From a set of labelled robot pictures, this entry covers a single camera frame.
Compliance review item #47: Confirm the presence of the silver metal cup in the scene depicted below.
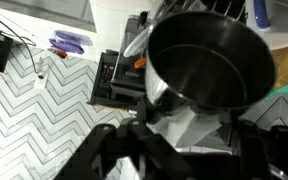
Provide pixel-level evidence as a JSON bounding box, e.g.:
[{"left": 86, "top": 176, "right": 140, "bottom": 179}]
[{"left": 144, "top": 10, "right": 277, "bottom": 114}]

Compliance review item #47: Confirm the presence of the black countertop appliance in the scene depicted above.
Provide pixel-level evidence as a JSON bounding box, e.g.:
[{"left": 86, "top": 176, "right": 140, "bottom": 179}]
[{"left": 89, "top": 14, "right": 149, "bottom": 110}]

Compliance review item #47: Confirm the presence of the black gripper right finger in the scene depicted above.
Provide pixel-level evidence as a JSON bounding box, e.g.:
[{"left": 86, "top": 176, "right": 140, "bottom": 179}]
[{"left": 237, "top": 119, "right": 288, "bottom": 180}]

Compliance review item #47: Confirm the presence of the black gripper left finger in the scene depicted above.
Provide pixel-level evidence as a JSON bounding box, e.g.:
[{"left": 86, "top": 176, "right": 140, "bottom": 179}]
[{"left": 53, "top": 99, "right": 185, "bottom": 180}]

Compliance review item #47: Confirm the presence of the clear glass lid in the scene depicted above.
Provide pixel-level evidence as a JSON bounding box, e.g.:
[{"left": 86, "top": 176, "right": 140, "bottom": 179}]
[{"left": 122, "top": 24, "right": 152, "bottom": 58}]

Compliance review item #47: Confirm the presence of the silver dish rack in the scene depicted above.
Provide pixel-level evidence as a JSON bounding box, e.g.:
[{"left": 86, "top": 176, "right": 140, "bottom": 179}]
[{"left": 152, "top": 0, "right": 249, "bottom": 24}]

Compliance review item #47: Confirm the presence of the white wall outlet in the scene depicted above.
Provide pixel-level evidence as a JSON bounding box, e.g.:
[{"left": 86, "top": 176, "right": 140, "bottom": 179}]
[{"left": 33, "top": 56, "right": 51, "bottom": 90}]

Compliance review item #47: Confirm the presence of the dark green cable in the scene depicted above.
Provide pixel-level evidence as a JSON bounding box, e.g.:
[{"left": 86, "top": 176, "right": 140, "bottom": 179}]
[{"left": 0, "top": 0, "right": 39, "bottom": 75}]

